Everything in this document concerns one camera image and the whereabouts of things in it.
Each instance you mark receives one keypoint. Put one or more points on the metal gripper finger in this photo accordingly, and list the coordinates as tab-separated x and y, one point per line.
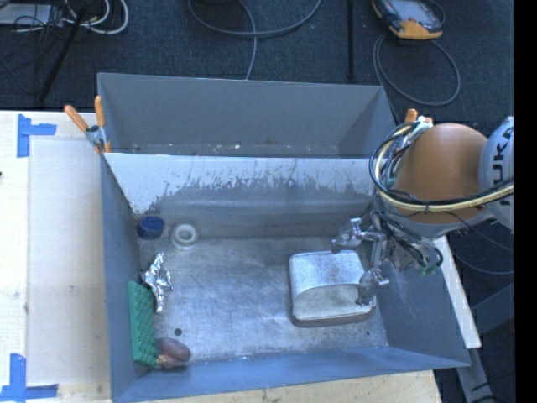
350	237
371	281

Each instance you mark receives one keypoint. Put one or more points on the grey metal bin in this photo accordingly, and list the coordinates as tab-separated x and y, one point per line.
235	292

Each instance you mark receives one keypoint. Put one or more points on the green studded flat block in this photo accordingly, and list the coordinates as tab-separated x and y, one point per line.
142	326

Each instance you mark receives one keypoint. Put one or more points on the blue bottle cap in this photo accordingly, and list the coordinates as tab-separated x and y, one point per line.
150	227

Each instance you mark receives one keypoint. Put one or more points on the crumpled silver foil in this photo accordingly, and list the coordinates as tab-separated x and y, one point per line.
158	279

